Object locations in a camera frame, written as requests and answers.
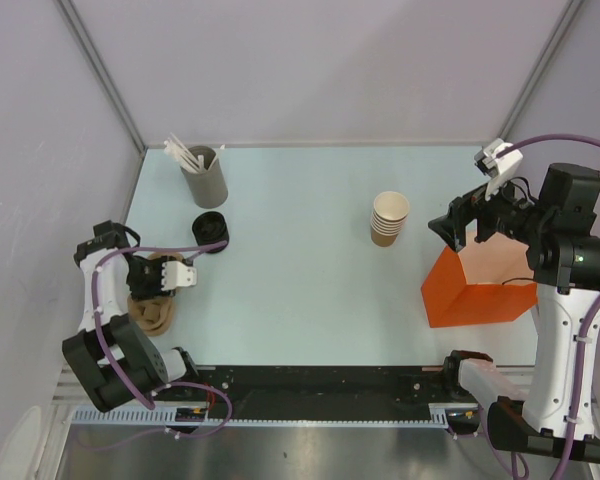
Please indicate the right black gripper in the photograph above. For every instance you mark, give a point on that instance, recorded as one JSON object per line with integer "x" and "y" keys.
{"x": 462, "y": 211}

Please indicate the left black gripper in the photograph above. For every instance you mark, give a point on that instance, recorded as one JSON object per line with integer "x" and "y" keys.
{"x": 155, "y": 289}

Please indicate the brown pulp cup carrier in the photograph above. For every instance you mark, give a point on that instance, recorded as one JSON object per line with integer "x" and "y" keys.
{"x": 153, "y": 316}

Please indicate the orange paper bag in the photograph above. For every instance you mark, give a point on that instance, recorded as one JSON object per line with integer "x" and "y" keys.
{"x": 484, "y": 283}

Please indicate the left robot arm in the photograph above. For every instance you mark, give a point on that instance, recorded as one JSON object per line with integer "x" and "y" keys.
{"x": 112, "y": 358}

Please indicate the stack of brown paper cups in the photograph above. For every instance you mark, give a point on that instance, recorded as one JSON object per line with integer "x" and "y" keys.
{"x": 389, "y": 213}

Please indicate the stack of black lids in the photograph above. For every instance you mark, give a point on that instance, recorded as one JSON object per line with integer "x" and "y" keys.
{"x": 210, "y": 228}

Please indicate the grey cylindrical straw holder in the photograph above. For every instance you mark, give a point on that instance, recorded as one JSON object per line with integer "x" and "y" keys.
{"x": 208, "y": 188}

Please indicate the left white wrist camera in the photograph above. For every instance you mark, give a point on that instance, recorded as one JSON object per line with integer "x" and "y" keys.
{"x": 177, "y": 274}

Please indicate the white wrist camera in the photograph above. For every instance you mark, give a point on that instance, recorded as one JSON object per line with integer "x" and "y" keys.
{"x": 177, "y": 274}
{"x": 499, "y": 166}

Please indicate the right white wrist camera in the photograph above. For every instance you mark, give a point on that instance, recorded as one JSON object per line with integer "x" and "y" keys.
{"x": 499, "y": 166}

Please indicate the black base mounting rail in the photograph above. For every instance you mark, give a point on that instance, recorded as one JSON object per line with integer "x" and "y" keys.
{"x": 331, "y": 393}

